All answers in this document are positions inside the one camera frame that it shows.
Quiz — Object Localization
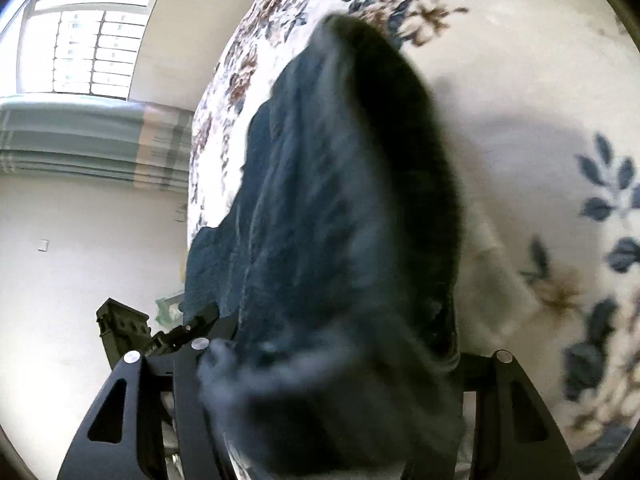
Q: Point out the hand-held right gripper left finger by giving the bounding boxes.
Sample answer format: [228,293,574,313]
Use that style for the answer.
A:
[57,337,236,480]

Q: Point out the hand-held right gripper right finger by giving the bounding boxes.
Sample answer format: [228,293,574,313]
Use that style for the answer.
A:
[405,349,583,480]

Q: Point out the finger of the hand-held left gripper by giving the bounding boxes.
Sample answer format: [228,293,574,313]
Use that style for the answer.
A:
[207,311,240,343]
[150,304,221,356]

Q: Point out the dark blue jeans pants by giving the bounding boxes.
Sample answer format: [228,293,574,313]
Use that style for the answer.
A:
[182,14,467,478]

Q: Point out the green plastic bag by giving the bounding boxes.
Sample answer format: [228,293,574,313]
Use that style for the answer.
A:
[154,294,187,323]

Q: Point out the green striped curtain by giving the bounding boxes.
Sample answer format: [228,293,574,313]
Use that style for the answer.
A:
[0,96,196,192]

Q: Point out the barred window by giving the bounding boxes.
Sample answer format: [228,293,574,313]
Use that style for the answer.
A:
[15,0,177,102]

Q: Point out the bed with floral sheet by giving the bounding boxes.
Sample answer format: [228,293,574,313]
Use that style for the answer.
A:
[186,0,640,480]

